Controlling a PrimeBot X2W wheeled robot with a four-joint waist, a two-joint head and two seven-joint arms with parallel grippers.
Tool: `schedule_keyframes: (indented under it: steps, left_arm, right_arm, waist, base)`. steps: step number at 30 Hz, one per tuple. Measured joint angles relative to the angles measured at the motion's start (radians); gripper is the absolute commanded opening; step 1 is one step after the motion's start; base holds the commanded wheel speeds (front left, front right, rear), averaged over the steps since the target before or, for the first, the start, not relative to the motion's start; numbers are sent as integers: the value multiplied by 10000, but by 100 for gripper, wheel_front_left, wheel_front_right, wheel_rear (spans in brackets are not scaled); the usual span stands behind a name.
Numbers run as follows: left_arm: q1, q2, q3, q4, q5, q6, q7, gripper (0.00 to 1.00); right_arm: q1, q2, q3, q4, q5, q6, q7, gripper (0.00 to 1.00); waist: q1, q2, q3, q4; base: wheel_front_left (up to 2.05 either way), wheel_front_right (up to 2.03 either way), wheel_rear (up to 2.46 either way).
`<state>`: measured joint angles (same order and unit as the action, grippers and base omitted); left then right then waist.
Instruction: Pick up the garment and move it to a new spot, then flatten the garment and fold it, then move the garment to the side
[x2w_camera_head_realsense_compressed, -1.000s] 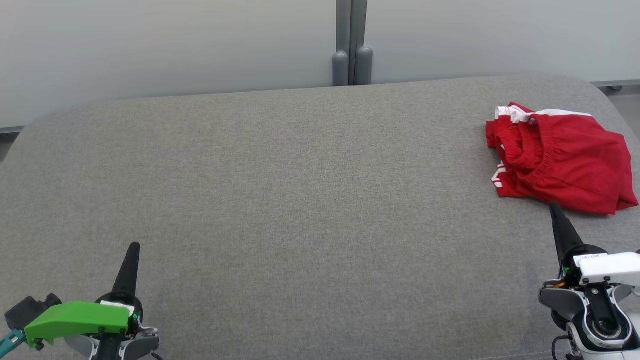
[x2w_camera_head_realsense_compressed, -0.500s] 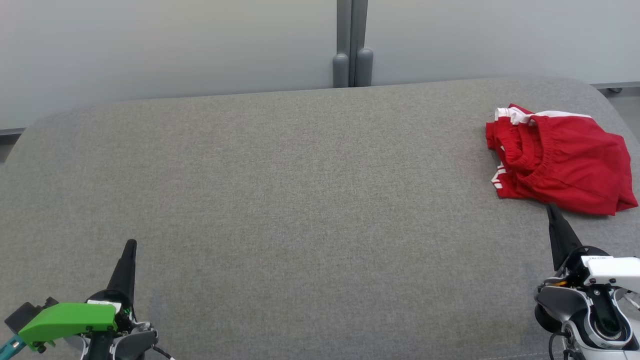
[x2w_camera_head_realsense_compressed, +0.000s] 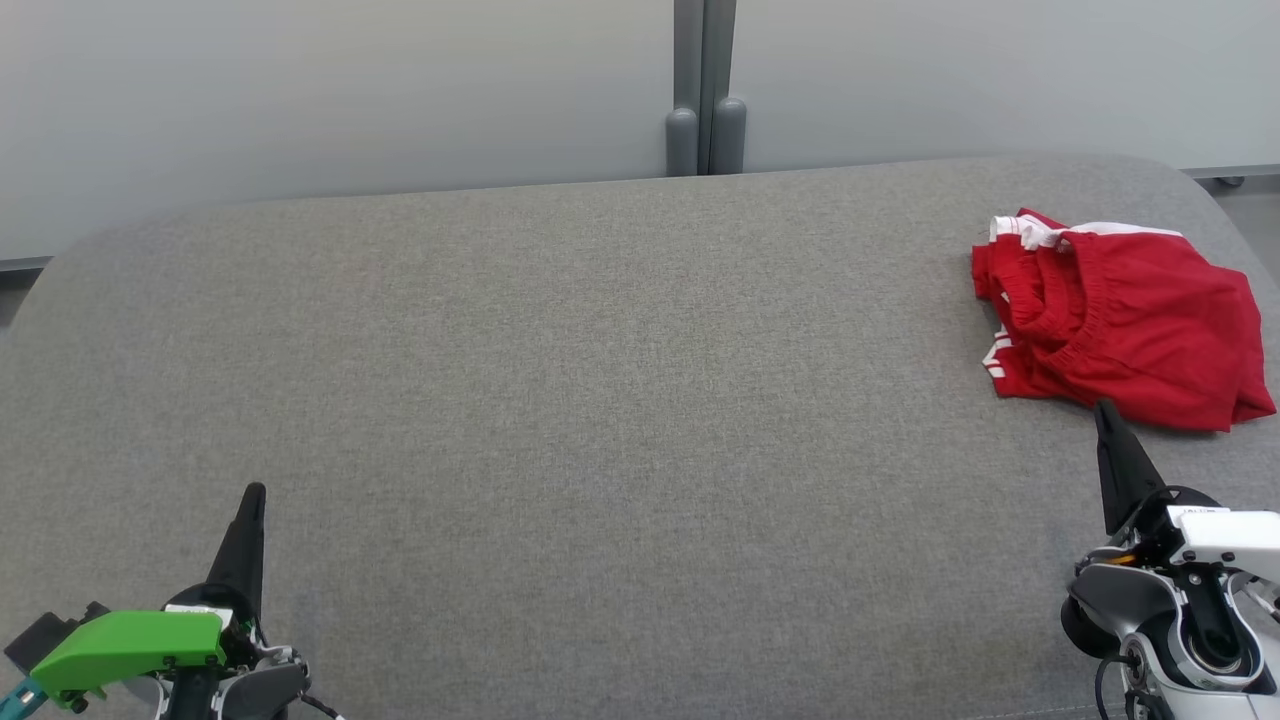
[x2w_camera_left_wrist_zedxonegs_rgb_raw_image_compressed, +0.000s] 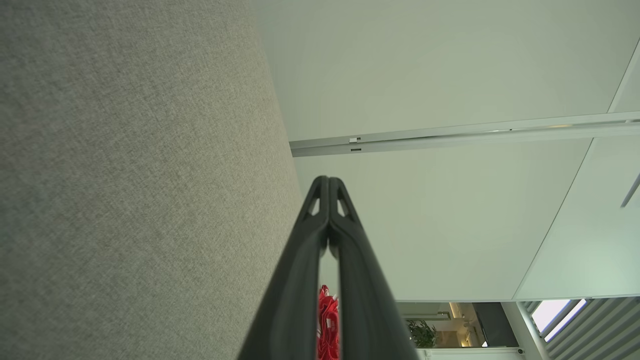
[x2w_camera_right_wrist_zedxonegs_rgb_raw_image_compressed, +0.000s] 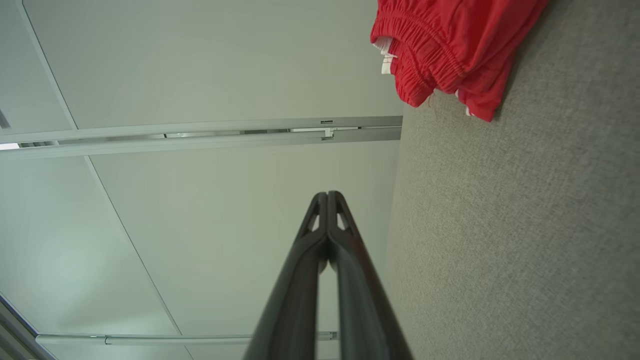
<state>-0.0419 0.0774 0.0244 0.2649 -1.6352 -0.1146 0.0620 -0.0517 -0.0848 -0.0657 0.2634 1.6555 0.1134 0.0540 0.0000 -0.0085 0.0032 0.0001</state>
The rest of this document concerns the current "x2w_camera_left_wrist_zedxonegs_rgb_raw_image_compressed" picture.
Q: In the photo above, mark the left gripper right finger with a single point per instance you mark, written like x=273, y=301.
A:
x=365, y=300

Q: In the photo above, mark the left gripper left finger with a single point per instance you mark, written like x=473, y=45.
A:
x=290, y=300

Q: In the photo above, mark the red shorts with white stripes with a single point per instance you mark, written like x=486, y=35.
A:
x=327, y=320

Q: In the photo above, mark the green potted plant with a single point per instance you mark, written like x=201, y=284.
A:
x=424, y=334

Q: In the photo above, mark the black screen panel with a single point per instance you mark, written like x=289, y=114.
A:
x=495, y=325

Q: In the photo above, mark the white pillar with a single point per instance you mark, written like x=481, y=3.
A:
x=522, y=330

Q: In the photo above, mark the grey fabric sofa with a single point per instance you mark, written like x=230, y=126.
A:
x=140, y=175

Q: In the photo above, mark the grey slatted blind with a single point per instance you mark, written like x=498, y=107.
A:
x=600, y=335

